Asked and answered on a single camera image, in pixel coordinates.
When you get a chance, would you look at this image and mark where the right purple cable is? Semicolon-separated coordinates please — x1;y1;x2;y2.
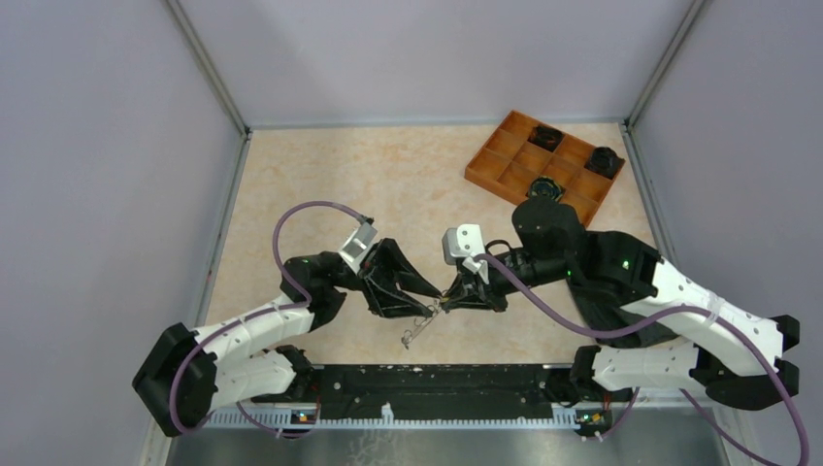
473;252;811;466

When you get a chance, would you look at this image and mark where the black rolled item right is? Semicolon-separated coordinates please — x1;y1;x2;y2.
584;147;625;180

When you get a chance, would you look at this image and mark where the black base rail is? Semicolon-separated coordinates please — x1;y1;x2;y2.
252;364;632;421

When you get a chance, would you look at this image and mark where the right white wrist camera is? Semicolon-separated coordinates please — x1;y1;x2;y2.
442;223;489;284

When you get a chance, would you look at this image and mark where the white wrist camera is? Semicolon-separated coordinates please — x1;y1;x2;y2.
337;221;378;274
442;223;489;284

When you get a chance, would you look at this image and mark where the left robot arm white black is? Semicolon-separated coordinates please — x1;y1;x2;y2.
132;238;442;438

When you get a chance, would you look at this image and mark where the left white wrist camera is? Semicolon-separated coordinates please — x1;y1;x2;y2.
337;221;378;274

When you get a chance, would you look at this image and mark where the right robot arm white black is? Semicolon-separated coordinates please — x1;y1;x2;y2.
443;197;800;411

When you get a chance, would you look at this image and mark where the black rolled item top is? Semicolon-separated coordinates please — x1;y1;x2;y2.
527;124;565;151

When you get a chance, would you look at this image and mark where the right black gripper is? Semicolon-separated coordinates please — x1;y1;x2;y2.
441;248;573;314

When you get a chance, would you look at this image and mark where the black rolled item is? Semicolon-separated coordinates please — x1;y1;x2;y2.
584;147;625;180
527;124;565;151

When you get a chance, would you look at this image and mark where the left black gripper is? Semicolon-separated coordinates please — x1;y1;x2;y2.
321;238;442;319

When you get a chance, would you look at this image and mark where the black foam mat lower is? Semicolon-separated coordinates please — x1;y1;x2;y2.
569;283;676;349

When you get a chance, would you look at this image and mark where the grey slotted cable duct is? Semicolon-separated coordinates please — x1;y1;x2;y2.
205;403;619;437

